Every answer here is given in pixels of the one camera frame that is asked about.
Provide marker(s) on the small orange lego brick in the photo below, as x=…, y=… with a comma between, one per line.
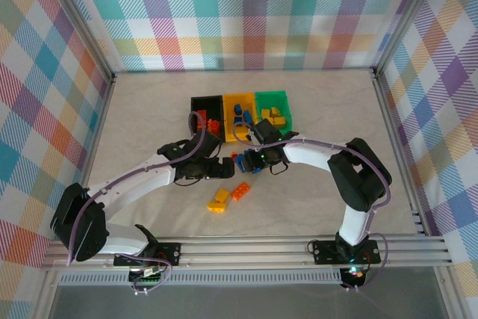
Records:
x=234, y=155

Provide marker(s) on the wide black mounting plate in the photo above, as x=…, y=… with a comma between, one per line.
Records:
x=325, y=253

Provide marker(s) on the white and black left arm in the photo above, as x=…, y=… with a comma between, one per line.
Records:
x=142, y=181

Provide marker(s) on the green circuit board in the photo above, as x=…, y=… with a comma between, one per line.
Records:
x=145, y=276

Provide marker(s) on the yellow lego brick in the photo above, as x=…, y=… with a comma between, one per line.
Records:
x=266, y=114
x=222, y=195
x=279, y=121
x=276, y=111
x=217, y=207

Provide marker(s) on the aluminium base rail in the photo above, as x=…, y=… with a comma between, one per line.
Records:
x=242, y=250

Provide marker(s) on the small black mounting plate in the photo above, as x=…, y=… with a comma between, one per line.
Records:
x=170, y=253

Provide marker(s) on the yellow plastic bin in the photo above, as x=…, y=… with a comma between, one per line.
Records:
x=242, y=99

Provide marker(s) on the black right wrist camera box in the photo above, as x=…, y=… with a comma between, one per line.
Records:
x=267, y=131

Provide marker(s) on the black controller with lights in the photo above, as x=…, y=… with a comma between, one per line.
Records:
x=354, y=274

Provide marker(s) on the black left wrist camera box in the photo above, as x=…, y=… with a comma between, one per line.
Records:
x=204, y=144

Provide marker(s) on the black plastic bin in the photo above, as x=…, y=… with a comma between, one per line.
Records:
x=207, y=102

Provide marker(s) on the aluminium frame post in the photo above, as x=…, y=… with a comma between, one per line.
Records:
x=80, y=22
x=405, y=16

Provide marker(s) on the aluminium side rail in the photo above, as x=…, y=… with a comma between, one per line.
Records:
x=101, y=117
x=386, y=110

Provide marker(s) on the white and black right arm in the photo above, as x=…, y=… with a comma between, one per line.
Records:
x=306, y=152

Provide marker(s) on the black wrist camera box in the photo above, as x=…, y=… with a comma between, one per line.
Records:
x=204, y=144
x=267, y=131

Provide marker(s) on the green plastic bin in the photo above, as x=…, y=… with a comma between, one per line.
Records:
x=272, y=98

